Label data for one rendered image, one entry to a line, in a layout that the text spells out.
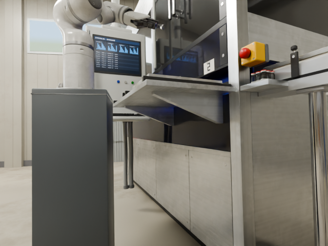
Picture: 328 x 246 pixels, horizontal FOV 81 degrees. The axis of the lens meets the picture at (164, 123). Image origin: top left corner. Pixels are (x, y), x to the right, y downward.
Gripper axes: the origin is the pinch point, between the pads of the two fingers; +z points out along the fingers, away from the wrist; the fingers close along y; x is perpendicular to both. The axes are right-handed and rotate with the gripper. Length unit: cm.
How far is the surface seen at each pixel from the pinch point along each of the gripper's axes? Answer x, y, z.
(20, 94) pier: -212, -38, -346
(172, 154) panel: -81, -3, 21
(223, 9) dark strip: 8.7, -20.4, 24.4
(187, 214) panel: -94, 21, 50
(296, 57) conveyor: 2, -4, 61
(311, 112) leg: -12, 3, 73
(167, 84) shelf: -9.5, 27.0, 27.4
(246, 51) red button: 0.7, 0.7, 44.3
